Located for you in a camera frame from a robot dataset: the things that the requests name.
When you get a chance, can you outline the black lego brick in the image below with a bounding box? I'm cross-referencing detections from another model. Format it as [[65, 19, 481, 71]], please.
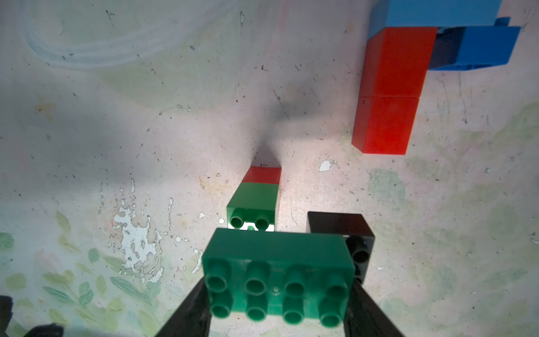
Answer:
[[306, 211, 376, 284]]

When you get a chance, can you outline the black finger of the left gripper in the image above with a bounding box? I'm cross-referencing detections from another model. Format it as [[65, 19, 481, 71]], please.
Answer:
[[0, 294, 64, 337]]

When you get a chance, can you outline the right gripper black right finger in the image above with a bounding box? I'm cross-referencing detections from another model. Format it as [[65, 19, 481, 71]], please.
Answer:
[[343, 279, 404, 337]]

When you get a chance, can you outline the green long lego brick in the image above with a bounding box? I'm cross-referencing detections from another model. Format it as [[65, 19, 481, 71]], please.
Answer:
[[202, 228, 355, 328]]

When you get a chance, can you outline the red lego brick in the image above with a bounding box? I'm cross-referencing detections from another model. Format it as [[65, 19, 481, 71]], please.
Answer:
[[242, 167, 282, 185], [359, 27, 437, 98], [352, 97, 419, 155]]

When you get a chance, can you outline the blue small lego brick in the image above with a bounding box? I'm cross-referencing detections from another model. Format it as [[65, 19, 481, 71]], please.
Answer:
[[428, 17, 521, 71]]

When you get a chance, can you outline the blue long lego brick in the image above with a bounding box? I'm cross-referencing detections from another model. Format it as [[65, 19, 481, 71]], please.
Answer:
[[368, 0, 502, 38]]

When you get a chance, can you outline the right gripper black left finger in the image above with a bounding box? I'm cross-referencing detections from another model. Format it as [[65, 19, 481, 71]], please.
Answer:
[[156, 278, 212, 337]]

